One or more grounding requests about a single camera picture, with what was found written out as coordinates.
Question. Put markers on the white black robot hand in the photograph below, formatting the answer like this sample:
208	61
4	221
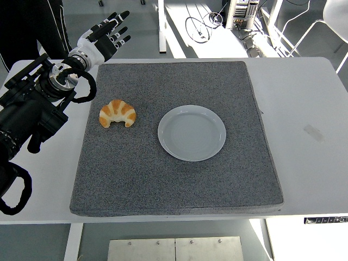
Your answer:
93	49

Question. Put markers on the golden croissant bread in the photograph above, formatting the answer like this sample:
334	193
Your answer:
117	112

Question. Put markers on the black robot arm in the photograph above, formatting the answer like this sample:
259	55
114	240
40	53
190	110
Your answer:
24	114

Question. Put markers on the round white plate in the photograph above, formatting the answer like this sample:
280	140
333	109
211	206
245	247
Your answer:
191	133

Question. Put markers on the grey metal plate with screws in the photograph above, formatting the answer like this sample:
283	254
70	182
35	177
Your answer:
174	250

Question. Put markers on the white neighbouring table leg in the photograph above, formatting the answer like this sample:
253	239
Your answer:
162	30

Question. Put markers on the person's legs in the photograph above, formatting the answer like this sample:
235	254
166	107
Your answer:
24	24

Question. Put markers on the silver computer tower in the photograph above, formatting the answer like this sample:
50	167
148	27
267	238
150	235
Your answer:
242	13

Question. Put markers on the grey speckled mat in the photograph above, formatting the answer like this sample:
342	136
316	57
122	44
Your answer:
168	185

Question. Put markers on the clear tape strip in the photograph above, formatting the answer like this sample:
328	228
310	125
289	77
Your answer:
314	133

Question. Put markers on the white chair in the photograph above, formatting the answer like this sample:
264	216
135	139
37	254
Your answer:
334	19

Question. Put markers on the black table control panel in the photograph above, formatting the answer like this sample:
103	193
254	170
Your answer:
325	220

